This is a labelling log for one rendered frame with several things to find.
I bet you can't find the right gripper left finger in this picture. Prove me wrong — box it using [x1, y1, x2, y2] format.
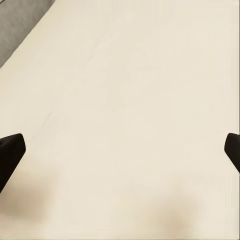
[0, 133, 26, 193]

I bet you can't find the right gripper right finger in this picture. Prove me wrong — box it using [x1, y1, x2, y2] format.
[224, 133, 240, 173]

